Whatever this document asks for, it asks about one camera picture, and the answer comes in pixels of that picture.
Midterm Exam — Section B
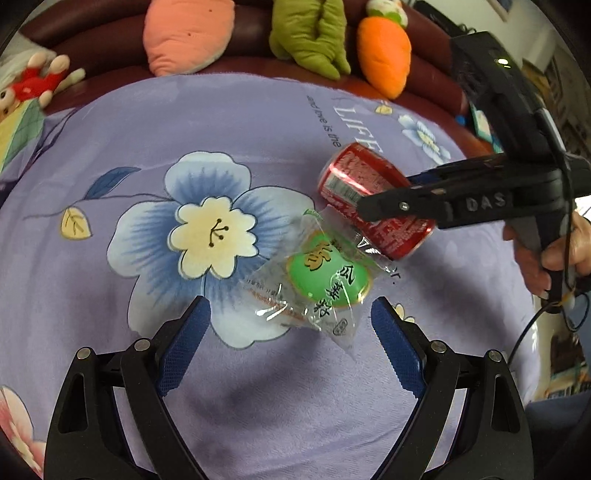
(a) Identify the clear green candy wrapper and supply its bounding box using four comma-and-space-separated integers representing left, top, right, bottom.
245, 206, 393, 353

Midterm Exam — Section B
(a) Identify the green frog plush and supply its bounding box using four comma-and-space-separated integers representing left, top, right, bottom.
269, 0, 351, 81

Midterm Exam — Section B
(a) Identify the purple floral tablecloth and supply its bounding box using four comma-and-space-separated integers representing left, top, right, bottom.
0, 73, 541, 480

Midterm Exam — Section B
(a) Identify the orange carrot plush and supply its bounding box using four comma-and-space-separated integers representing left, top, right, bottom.
356, 0, 412, 100

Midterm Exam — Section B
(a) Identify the person's right hand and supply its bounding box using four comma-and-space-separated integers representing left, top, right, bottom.
503, 212, 590, 298

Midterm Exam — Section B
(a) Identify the teal picture book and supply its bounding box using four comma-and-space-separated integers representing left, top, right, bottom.
470, 103, 503, 153

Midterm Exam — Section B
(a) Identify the pink carrot plush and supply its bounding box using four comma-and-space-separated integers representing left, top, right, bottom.
142, 0, 235, 77

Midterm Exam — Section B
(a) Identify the dark red leather sofa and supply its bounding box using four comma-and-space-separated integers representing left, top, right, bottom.
20, 1, 493, 157

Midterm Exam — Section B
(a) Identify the red soda can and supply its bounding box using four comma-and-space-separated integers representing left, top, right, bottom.
318, 142, 436, 260

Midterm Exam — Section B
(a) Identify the red dressed small doll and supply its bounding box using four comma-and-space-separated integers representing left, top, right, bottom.
1, 52, 86, 120

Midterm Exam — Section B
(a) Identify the black cable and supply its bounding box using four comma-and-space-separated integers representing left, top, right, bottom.
507, 271, 591, 365

